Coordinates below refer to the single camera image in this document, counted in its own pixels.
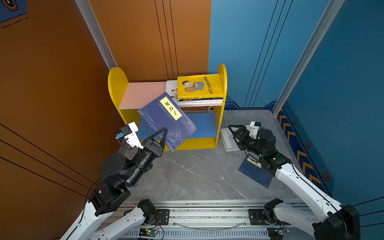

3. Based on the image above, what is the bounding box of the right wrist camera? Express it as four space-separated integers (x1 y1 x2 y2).
250 121 262 138

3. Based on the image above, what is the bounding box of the right circuit board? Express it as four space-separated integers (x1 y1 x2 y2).
267 228 291 240

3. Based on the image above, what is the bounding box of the black book with orange title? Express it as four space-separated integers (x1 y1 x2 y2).
177 97 223 102

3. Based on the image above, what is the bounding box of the grey white photo book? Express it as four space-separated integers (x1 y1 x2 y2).
220 128 239 152

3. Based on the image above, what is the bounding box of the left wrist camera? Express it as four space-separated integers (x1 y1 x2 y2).
115 122 143 149

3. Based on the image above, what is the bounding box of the yellow cartoon cover book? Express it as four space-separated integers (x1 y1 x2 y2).
177 74 224 99

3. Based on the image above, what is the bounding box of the yellow pink blue bookshelf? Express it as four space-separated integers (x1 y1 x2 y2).
108 67 225 150

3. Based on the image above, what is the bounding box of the left green circuit board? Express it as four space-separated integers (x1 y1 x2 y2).
139 229 159 239

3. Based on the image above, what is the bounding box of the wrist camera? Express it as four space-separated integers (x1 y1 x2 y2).
115 122 143 149
250 121 262 138

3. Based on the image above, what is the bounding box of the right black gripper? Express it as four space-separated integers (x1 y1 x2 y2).
228 125 266 159

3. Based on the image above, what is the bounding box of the white book with brown bars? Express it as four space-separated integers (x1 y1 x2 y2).
166 80 223 107

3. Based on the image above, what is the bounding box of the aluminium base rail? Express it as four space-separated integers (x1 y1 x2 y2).
79 199 343 240

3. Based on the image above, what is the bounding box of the dark blue book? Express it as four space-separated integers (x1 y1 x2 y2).
239 154 273 188
138 93 197 152

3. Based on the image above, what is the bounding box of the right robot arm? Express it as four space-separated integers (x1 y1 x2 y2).
228 125 361 240

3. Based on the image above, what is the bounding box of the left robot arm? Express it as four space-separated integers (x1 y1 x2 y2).
61 128 168 240

